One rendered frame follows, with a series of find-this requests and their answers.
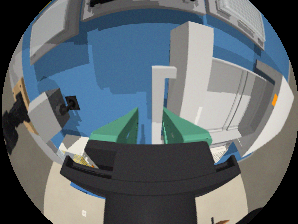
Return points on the blue bench mat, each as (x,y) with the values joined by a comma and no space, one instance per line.
(108,65)

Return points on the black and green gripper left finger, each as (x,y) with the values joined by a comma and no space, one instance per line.
(117,130)

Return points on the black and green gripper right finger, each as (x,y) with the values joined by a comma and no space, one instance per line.
(182,130)

